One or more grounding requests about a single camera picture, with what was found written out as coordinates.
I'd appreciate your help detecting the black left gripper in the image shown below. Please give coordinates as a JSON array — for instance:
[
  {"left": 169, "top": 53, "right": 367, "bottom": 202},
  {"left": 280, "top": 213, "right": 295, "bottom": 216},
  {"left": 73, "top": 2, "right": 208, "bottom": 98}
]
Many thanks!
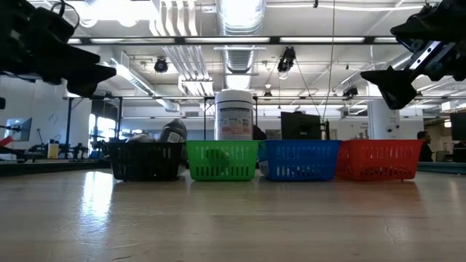
[{"left": 0, "top": 0, "right": 118, "bottom": 99}]

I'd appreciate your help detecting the blue plastic basket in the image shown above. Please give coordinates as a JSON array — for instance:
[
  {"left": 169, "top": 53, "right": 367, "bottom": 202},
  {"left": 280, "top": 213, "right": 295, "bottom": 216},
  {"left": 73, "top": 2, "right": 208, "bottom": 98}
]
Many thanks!
[{"left": 260, "top": 138, "right": 342, "bottom": 183}]

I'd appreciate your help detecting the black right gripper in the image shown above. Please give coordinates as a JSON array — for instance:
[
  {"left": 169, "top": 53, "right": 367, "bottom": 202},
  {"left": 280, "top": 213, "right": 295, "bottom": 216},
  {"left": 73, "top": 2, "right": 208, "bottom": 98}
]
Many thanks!
[{"left": 360, "top": 0, "right": 466, "bottom": 111}]

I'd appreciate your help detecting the black background rack frame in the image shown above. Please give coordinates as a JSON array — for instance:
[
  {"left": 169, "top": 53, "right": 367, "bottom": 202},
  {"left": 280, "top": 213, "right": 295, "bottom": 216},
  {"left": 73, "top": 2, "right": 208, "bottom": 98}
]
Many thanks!
[{"left": 63, "top": 95, "right": 466, "bottom": 161}]

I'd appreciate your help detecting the black ceiling spotlight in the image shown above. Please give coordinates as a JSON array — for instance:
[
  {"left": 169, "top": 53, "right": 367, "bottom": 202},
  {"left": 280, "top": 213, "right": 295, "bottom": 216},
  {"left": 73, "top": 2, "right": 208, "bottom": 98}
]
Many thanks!
[
  {"left": 341, "top": 84, "right": 360, "bottom": 99},
  {"left": 153, "top": 56, "right": 170, "bottom": 74},
  {"left": 277, "top": 46, "right": 297, "bottom": 74}
]

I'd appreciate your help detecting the green plastic basket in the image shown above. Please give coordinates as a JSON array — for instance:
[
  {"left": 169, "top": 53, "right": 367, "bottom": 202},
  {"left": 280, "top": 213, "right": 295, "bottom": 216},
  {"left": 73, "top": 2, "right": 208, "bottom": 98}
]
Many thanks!
[{"left": 185, "top": 139, "right": 261, "bottom": 182}]

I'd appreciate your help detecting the white plastic wipes canister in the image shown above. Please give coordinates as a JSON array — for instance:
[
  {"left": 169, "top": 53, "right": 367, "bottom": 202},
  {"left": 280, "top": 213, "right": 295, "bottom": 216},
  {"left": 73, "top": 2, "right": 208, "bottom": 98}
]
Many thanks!
[{"left": 213, "top": 89, "right": 255, "bottom": 142}]

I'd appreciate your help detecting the black plastic basket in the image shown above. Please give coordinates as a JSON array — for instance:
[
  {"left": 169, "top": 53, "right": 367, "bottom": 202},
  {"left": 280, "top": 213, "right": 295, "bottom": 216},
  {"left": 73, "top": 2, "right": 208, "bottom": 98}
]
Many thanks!
[{"left": 107, "top": 141, "right": 186, "bottom": 183}]

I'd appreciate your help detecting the red plastic basket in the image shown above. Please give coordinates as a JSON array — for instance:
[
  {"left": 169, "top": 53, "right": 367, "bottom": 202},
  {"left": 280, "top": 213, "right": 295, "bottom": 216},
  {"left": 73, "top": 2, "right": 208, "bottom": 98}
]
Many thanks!
[{"left": 335, "top": 138, "right": 424, "bottom": 182}]

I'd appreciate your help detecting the black computer monitor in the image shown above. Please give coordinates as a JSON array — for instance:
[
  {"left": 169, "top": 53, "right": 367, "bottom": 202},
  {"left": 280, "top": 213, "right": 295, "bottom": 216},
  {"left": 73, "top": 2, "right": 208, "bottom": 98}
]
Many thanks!
[
  {"left": 449, "top": 112, "right": 466, "bottom": 142},
  {"left": 280, "top": 111, "right": 323, "bottom": 141}
]

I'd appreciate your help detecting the teal background table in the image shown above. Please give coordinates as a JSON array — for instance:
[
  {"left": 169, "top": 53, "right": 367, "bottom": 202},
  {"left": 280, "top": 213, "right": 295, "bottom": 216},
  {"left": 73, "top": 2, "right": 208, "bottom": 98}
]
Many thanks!
[{"left": 417, "top": 161, "right": 466, "bottom": 175}]

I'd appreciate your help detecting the silver ventilation duct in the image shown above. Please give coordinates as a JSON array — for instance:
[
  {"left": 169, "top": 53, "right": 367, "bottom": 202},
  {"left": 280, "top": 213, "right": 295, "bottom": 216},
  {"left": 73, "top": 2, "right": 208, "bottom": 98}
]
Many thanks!
[{"left": 216, "top": 0, "right": 266, "bottom": 76}]

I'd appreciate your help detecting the black metal rig frame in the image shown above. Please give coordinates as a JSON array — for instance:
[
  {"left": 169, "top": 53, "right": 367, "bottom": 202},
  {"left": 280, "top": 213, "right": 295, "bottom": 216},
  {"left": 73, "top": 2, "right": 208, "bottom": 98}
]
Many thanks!
[{"left": 67, "top": 35, "right": 400, "bottom": 46}]

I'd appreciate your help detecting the person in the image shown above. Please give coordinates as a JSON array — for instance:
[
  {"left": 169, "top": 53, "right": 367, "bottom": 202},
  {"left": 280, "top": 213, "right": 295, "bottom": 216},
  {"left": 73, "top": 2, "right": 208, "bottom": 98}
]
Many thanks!
[
  {"left": 416, "top": 130, "right": 435, "bottom": 163},
  {"left": 253, "top": 124, "right": 269, "bottom": 141}
]

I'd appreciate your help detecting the small desk monitor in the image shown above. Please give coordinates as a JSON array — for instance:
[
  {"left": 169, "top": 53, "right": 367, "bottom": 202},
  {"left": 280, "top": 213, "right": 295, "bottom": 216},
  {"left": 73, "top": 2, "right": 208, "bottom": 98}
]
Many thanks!
[{"left": 4, "top": 116, "right": 33, "bottom": 143}]

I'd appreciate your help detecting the white round column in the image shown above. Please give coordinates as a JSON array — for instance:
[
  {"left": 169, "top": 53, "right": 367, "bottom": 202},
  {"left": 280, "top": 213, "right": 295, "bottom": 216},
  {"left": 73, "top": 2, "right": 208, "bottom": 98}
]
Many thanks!
[{"left": 367, "top": 98, "right": 402, "bottom": 140}]

